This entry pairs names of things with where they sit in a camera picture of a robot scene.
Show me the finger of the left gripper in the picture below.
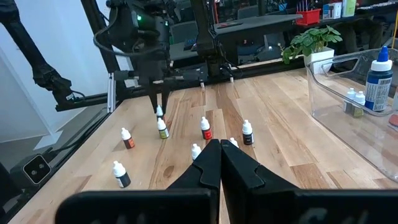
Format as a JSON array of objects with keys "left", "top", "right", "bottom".
[
  {"left": 161, "top": 83, "right": 171, "bottom": 115},
  {"left": 148, "top": 84, "right": 159, "bottom": 114}
]

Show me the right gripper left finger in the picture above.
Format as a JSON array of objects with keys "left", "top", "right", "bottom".
[{"left": 55, "top": 139, "right": 222, "bottom": 224}]

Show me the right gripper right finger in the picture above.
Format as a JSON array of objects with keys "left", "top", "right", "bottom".
[{"left": 220, "top": 139, "right": 398, "bottom": 224}]

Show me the small blue dropper bottle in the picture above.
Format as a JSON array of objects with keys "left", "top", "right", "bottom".
[{"left": 190, "top": 143, "right": 203, "bottom": 161}]

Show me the small yellow-green dropper bottle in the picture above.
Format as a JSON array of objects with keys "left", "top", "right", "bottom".
[{"left": 156, "top": 117, "right": 170, "bottom": 140}]

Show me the small red dropper bottle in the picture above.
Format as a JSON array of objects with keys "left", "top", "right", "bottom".
[{"left": 200, "top": 116, "right": 213, "bottom": 141}]

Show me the small brown dropper bottle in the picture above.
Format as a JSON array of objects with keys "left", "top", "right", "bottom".
[{"left": 120, "top": 127, "right": 136, "bottom": 150}]

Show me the large blue food coloring bottle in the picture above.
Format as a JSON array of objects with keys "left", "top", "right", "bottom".
[{"left": 364, "top": 45, "right": 394, "bottom": 112}]

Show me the large pink food coloring bottle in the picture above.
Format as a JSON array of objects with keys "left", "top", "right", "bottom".
[{"left": 388, "top": 93, "right": 398, "bottom": 128}]

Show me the clear plastic bin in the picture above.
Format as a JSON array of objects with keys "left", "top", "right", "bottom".
[{"left": 304, "top": 48, "right": 398, "bottom": 183}]

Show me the dark grey desk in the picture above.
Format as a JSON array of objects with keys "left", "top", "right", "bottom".
[{"left": 214, "top": 14, "right": 304, "bottom": 63}]

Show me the broad-leaf plant in white pot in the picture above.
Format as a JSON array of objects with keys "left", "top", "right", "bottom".
[{"left": 278, "top": 25, "right": 343, "bottom": 75}]

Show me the red plastic tray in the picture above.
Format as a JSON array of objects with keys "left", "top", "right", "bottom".
[{"left": 295, "top": 7, "right": 322, "bottom": 26}]

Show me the white cardboard box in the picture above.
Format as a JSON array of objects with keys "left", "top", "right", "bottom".
[{"left": 322, "top": 2, "right": 343, "bottom": 20}]

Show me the green and white box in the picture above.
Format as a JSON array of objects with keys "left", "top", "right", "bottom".
[{"left": 341, "top": 0, "right": 358, "bottom": 18}]

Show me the silver aluminium bracket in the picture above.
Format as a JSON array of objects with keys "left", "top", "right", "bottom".
[{"left": 107, "top": 73, "right": 116, "bottom": 113}]

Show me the yellow extension cable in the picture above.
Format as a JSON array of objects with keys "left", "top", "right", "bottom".
[{"left": 392, "top": 18, "right": 398, "bottom": 49}]

